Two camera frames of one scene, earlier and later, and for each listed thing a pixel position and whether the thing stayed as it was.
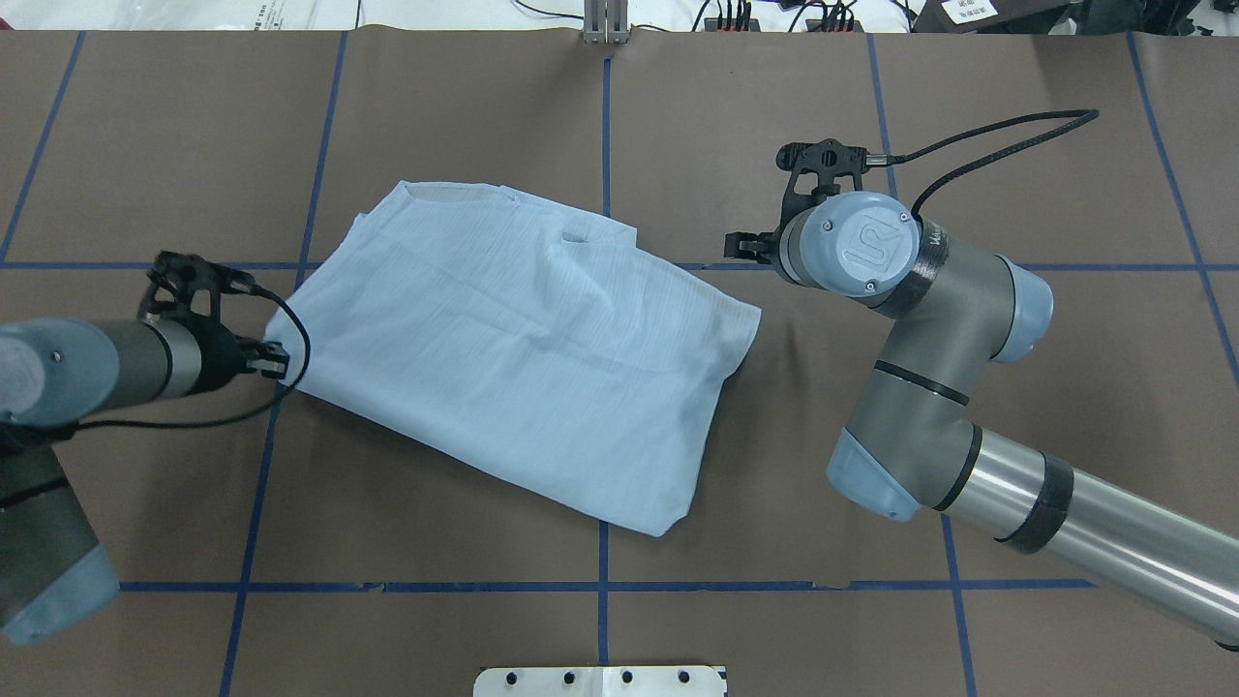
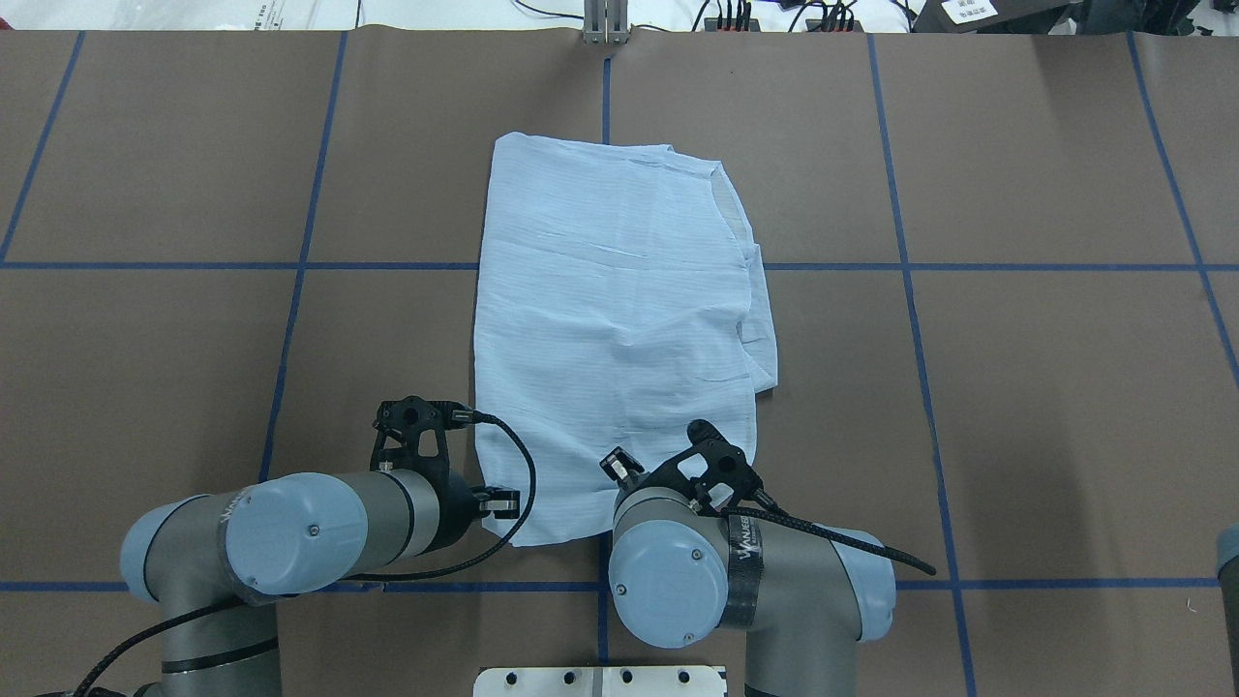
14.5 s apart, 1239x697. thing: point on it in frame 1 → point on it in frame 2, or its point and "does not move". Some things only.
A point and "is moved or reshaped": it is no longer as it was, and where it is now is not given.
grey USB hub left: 731,24 does not move
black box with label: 985,16 does not move
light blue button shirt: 539,345 is moved or reshaped
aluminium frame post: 606,21 does not move
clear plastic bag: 180,15 does not move
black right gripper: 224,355 → 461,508
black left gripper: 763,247 → 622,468
